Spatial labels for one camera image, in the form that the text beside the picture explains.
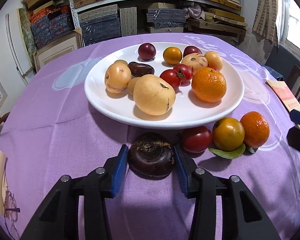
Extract stack of grey blue boxes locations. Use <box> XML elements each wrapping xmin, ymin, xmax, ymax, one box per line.
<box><xmin>78</xmin><ymin>4</ymin><xmax>122</xmax><ymax>47</ymax></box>

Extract small pale yellow melon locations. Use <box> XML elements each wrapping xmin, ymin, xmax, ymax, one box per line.
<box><xmin>204</xmin><ymin>51</ymin><xmax>224</xmax><ymax>72</ymax></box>

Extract tan booklet with red label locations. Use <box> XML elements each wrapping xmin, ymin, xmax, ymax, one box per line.
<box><xmin>266</xmin><ymin>79</ymin><xmax>300</xmax><ymax>114</ymax></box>

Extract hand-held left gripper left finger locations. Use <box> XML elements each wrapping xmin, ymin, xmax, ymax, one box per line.
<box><xmin>20</xmin><ymin>144</ymin><xmax>129</xmax><ymax>240</ymax></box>

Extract small orange tangerine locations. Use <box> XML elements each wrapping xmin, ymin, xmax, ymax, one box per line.
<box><xmin>240</xmin><ymin>111</ymin><xmax>270</xmax><ymax>148</ymax></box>

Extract upright grey boxes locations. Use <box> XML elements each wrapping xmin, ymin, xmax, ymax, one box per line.
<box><xmin>119</xmin><ymin>7</ymin><xmax>137</xmax><ymax>37</ymax></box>

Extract stack of wooden framed boxes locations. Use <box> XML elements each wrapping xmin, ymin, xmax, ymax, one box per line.
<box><xmin>187</xmin><ymin>0</ymin><xmax>248</xmax><ymax>47</ymax></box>

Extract yellow orange persimmon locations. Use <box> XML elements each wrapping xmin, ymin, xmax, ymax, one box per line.
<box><xmin>212</xmin><ymin>117</ymin><xmax>245</xmax><ymax>152</ymax></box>

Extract pink cloth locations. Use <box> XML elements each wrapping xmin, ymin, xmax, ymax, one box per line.
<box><xmin>184</xmin><ymin>1</ymin><xmax>205</xmax><ymax>21</ymax></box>

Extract pink frame eyeglasses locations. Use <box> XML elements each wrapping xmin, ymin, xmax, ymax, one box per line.
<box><xmin>4</xmin><ymin>190</ymin><xmax>21</xmax><ymax>240</ymax></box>

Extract large orange tangerine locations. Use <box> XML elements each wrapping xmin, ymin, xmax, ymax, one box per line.
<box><xmin>191</xmin><ymin>67</ymin><xmax>227</xmax><ymax>103</ymax></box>

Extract striped pepino melon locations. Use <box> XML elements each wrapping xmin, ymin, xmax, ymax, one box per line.
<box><xmin>181</xmin><ymin>53</ymin><xmax>208</xmax><ymax>75</ymax></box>

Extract checkered curtain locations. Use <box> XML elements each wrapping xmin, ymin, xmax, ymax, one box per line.
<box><xmin>252</xmin><ymin>0</ymin><xmax>283</xmax><ymax>48</ymax></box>

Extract stack of dark blue boxes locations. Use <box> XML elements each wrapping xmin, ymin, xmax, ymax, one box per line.
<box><xmin>146</xmin><ymin>8</ymin><xmax>188</xmax><ymax>29</ymax></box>

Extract stack of blue floral boxes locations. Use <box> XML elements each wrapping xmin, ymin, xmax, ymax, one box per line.
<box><xmin>29</xmin><ymin>6</ymin><xmax>74</xmax><ymax>49</ymax></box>

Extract red tomato with stem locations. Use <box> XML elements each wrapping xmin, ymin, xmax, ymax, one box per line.
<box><xmin>173</xmin><ymin>64</ymin><xmax>193</xmax><ymax>84</ymax></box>

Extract white board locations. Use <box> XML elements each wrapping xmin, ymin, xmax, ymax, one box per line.
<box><xmin>5</xmin><ymin>12</ymin><xmax>37</xmax><ymax>77</ymax></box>

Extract bright window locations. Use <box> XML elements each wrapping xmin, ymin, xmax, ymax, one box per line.
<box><xmin>279</xmin><ymin>0</ymin><xmax>300</xmax><ymax>55</ymax></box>

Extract dark purple fruit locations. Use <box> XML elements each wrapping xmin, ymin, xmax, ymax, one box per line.
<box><xmin>127</xmin><ymin>132</ymin><xmax>176</xmax><ymax>178</ymax></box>

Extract large dark red plum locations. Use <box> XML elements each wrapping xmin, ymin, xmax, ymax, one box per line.
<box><xmin>138</xmin><ymin>43</ymin><xmax>157</xmax><ymax>61</ymax></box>

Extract white oval plate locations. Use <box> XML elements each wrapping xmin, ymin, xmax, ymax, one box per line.
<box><xmin>84</xmin><ymin>41</ymin><xmax>245</xmax><ymax>130</ymax></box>

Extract green marbled board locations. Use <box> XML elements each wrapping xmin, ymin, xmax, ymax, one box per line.
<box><xmin>17</xmin><ymin>7</ymin><xmax>38</xmax><ymax>53</ymax></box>

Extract small dark red plum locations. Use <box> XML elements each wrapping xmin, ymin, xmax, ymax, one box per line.
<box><xmin>180</xmin><ymin>126</ymin><xmax>213</xmax><ymax>154</ymax></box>

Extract green leaf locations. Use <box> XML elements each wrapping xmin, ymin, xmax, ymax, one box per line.
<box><xmin>209</xmin><ymin>144</ymin><xmax>246</xmax><ymax>159</ymax></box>

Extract orange yellow tomato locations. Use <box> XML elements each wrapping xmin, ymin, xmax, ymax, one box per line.
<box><xmin>163</xmin><ymin>47</ymin><xmax>183</xmax><ymax>65</ymax></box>

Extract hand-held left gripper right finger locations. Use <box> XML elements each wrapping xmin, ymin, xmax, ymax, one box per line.
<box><xmin>174</xmin><ymin>145</ymin><xmax>280</xmax><ymax>240</ymax></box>

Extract grey metal shelving unit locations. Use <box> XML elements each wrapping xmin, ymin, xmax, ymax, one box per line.
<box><xmin>66</xmin><ymin>0</ymin><xmax>243</xmax><ymax>34</ymax></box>

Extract wooden picture frame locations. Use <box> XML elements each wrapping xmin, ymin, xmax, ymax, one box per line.
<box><xmin>33</xmin><ymin>29</ymin><xmax>84</xmax><ymax>73</ymax></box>

